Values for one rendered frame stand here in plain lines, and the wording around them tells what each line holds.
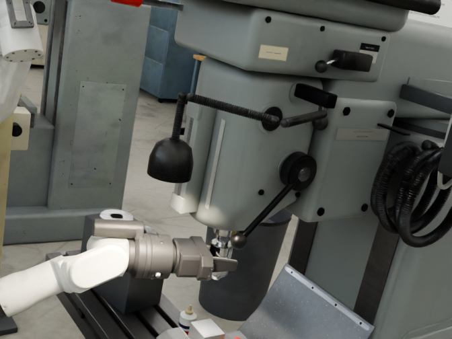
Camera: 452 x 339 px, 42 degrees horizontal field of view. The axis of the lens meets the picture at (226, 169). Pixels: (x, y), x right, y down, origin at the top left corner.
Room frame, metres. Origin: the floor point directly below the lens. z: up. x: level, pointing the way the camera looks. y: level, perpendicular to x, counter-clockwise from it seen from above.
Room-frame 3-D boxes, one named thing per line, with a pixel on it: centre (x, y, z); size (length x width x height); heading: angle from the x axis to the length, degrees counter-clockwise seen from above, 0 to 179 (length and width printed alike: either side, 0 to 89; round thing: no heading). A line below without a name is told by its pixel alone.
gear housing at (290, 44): (1.12, -0.06, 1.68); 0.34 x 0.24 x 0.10; 128
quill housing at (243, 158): (1.10, -0.03, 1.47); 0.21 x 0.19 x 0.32; 38
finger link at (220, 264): (1.07, -0.03, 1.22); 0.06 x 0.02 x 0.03; 111
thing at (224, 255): (1.10, -0.02, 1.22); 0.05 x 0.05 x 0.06
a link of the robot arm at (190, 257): (1.07, 0.06, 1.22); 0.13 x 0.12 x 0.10; 21
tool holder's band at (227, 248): (1.10, -0.02, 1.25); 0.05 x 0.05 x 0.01
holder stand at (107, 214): (1.41, 0.23, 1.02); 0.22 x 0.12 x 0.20; 49
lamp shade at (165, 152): (0.89, 0.09, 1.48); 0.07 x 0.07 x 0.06
